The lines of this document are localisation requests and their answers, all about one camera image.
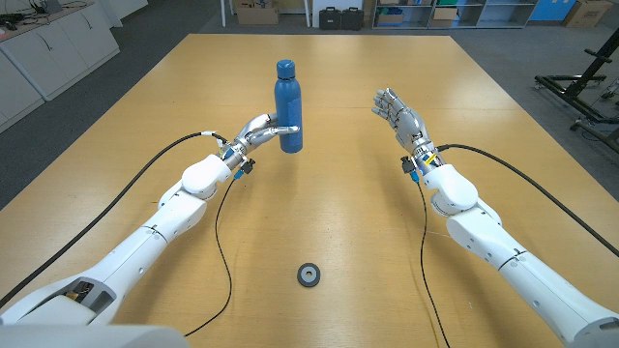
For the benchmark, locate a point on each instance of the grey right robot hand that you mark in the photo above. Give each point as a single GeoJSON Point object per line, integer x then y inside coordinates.
{"type": "Point", "coordinates": [408, 125]}

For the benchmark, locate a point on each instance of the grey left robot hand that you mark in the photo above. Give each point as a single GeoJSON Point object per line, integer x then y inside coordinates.
{"type": "Point", "coordinates": [254, 135]}

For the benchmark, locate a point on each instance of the blue metal bottle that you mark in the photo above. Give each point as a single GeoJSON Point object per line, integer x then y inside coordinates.
{"type": "Point", "coordinates": [288, 106]}

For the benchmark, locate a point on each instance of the blue bottle cap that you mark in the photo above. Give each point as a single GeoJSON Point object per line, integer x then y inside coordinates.
{"type": "Point", "coordinates": [285, 68]}

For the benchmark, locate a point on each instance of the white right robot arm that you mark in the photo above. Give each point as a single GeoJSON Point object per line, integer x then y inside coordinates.
{"type": "Point", "coordinates": [522, 270]}

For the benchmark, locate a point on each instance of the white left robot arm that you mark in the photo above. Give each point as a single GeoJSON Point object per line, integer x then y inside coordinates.
{"type": "Point", "coordinates": [145, 246]}

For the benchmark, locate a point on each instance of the small cardboard box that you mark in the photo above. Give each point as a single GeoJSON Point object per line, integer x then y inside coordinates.
{"type": "Point", "coordinates": [443, 18]}

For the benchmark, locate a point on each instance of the black hard case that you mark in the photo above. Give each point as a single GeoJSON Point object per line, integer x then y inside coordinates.
{"type": "Point", "coordinates": [330, 19]}
{"type": "Point", "coordinates": [352, 19]}

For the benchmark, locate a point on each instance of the brown cardboard box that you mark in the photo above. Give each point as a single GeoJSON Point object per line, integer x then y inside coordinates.
{"type": "Point", "coordinates": [257, 14]}
{"type": "Point", "coordinates": [587, 13]}

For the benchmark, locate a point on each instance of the grey metal shelf unit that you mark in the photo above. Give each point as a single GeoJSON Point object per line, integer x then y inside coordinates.
{"type": "Point", "coordinates": [498, 19]}

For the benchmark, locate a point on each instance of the black metal stand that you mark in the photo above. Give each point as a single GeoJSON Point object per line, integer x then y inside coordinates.
{"type": "Point", "coordinates": [575, 89]}

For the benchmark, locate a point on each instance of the blue panel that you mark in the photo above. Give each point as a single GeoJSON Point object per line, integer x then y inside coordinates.
{"type": "Point", "coordinates": [546, 9]}

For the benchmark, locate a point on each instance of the white cabinet row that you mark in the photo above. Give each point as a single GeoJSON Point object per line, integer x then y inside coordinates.
{"type": "Point", "coordinates": [53, 53]}

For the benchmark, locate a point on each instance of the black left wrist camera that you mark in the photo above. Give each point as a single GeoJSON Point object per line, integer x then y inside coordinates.
{"type": "Point", "coordinates": [246, 166]}

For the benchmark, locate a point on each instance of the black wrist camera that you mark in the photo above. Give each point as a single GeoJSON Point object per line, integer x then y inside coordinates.
{"type": "Point", "coordinates": [246, 166]}
{"type": "Point", "coordinates": [407, 165]}

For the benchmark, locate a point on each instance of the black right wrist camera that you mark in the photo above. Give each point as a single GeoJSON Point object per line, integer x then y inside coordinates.
{"type": "Point", "coordinates": [407, 165]}

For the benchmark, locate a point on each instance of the white metal frame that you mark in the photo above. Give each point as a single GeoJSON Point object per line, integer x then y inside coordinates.
{"type": "Point", "coordinates": [223, 14]}

